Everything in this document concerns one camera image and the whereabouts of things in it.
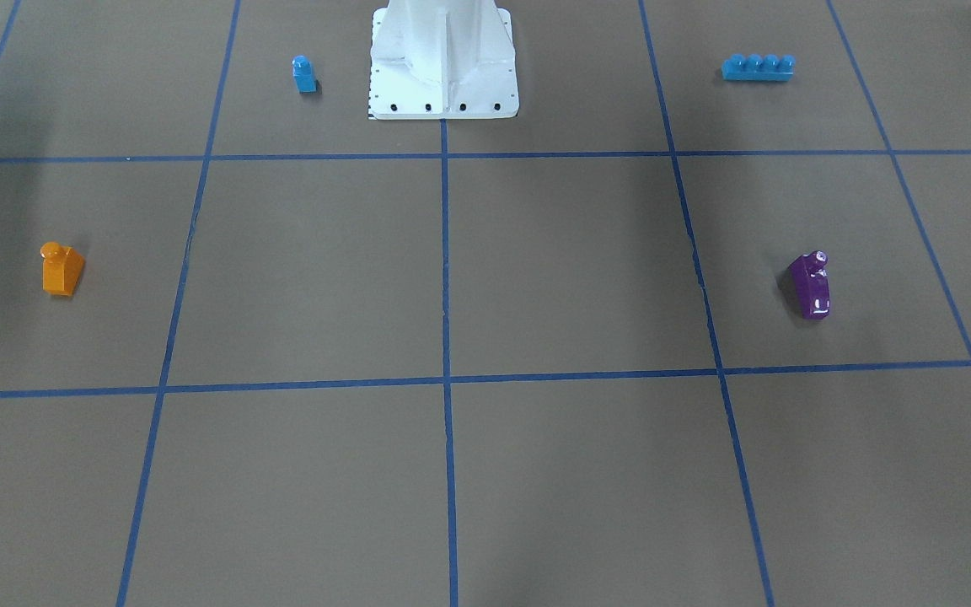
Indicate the small blue block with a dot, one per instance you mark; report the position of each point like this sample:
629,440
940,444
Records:
303,75

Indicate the orange trapezoid block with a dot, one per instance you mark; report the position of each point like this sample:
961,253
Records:
62,267

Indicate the purple trapezoid block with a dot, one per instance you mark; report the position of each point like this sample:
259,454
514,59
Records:
811,285

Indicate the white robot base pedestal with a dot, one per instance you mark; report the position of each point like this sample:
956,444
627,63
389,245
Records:
442,60

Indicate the long blue four-stud brick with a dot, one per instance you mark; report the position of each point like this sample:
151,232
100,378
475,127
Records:
758,68

